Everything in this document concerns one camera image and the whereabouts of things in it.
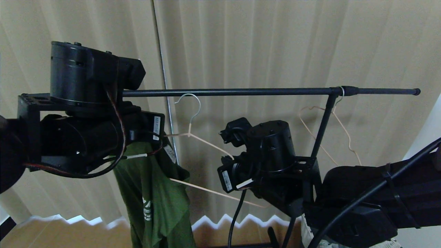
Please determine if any black cable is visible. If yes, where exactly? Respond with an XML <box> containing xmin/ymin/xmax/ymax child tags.
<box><xmin>307</xmin><ymin>137</ymin><xmax>441</xmax><ymax>248</ymax></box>
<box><xmin>228</xmin><ymin>189</ymin><xmax>247</xmax><ymax>248</ymax></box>

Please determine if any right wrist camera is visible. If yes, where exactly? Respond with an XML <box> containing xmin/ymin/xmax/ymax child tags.
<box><xmin>219</xmin><ymin>117</ymin><xmax>254</xmax><ymax>147</ymax></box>

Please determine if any pink clothes hanger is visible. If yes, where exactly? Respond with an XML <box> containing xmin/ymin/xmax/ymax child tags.
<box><xmin>165</xmin><ymin>94</ymin><xmax>267</xmax><ymax>208</ymax></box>
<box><xmin>298</xmin><ymin>89</ymin><xmax>363</xmax><ymax>167</ymax></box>

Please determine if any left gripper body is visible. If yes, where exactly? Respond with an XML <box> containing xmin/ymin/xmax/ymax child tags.
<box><xmin>37</xmin><ymin>111</ymin><xmax>166</xmax><ymax>174</ymax></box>

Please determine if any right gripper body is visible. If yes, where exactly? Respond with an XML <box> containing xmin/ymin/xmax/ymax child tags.
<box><xmin>217</xmin><ymin>152</ymin><xmax>305</xmax><ymax>218</ymax></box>

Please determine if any beige curtain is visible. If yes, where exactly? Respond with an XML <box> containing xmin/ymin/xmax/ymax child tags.
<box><xmin>0</xmin><ymin>0</ymin><xmax>441</xmax><ymax>229</ymax></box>

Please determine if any black clothes rack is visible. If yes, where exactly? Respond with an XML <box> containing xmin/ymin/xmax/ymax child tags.
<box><xmin>122</xmin><ymin>85</ymin><xmax>421</xmax><ymax>248</ymax></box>

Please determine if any white laundry basket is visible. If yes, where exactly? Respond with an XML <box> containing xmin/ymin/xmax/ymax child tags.
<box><xmin>301</xmin><ymin>214</ymin><xmax>403</xmax><ymax>248</ymax></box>

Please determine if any green long-sleeved shirt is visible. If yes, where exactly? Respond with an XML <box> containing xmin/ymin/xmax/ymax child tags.
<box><xmin>113</xmin><ymin>141</ymin><xmax>197</xmax><ymax>248</ymax></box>

